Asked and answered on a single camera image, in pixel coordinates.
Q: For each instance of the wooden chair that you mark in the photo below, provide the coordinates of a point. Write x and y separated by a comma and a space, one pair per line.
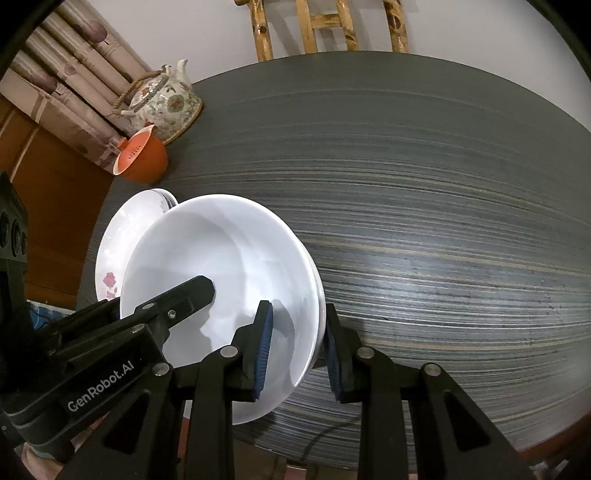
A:
261, 32

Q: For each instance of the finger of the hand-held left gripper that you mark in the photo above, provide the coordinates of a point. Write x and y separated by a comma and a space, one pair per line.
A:
184, 295
99, 311

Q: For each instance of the small deep plate pink flower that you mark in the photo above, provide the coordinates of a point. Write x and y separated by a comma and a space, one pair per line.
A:
124, 235

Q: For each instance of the white bowl with red pattern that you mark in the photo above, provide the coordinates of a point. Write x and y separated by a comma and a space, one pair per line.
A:
319, 314

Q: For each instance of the brown wooden door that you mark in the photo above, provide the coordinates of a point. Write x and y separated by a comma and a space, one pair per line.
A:
55, 207

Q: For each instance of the floral ceramic teapot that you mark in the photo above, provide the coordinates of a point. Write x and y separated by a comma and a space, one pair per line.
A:
166, 104

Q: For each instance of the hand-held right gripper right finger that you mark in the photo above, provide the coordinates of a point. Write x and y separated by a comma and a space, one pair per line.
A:
334, 369

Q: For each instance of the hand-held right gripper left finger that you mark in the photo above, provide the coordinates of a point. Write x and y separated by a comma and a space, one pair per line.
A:
263, 350

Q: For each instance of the blue cloth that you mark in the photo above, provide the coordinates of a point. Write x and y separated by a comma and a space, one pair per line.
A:
44, 314

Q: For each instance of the white ceramic bowl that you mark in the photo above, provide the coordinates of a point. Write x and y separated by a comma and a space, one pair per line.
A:
217, 240

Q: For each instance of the beige patterned curtain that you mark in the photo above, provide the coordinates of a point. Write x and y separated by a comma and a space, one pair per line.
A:
69, 78

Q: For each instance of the orange lidded cup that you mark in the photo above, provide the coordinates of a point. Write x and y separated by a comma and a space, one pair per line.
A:
145, 159

